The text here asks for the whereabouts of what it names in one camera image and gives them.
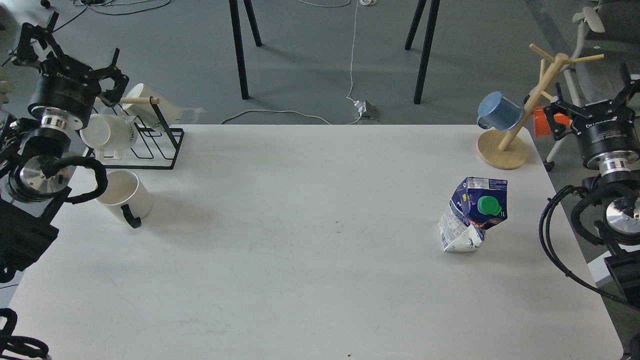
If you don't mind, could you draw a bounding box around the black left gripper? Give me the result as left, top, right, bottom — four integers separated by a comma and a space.
9, 11, 130, 130

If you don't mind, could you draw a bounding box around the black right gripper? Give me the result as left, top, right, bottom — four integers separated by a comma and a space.
543, 63, 640, 170

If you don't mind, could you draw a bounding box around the white mug with black handle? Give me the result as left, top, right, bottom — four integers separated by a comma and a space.
96, 170, 154, 229

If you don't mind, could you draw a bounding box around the blue white milk carton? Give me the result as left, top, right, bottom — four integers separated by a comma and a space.
438, 177, 508, 253

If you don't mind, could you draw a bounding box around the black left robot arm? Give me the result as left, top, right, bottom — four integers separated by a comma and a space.
0, 12, 129, 284

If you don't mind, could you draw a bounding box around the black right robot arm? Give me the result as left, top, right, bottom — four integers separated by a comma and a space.
538, 63, 640, 311

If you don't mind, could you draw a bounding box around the orange mug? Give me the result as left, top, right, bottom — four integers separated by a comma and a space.
533, 106, 571, 138

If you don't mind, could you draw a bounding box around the white mug on rack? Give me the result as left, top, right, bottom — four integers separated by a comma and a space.
79, 114, 138, 161

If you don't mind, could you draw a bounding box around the grey office chair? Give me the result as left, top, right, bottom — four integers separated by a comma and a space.
542, 0, 639, 178

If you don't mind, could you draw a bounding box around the cream mug on rack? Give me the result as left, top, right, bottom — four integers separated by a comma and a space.
122, 83, 181, 132

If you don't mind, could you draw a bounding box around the wooden mug tree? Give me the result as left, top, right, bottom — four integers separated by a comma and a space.
477, 43, 605, 170

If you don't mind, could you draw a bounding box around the blue mug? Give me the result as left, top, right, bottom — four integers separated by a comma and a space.
477, 91, 525, 132

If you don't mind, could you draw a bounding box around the black table leg pair left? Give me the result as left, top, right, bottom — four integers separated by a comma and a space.
228, 0, 263, 100

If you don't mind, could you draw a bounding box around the black table leg pair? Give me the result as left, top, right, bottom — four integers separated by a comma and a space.
404, 0, 441, 105
228, 0, 263, 100

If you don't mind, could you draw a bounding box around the black table leg pair right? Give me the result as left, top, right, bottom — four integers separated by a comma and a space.
404, 0, 441, 105

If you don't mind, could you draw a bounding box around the white power plug box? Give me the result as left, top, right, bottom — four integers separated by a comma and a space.
353, 100, 378, 120

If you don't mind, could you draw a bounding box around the black floor cable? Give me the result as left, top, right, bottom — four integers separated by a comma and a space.
40, 0, 172, 34

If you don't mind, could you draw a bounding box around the black wire mug rack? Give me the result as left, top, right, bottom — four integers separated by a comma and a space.
84, 97, 185, 170

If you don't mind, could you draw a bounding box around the white floor cable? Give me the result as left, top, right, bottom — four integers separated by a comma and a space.
220, 0, 379, 126

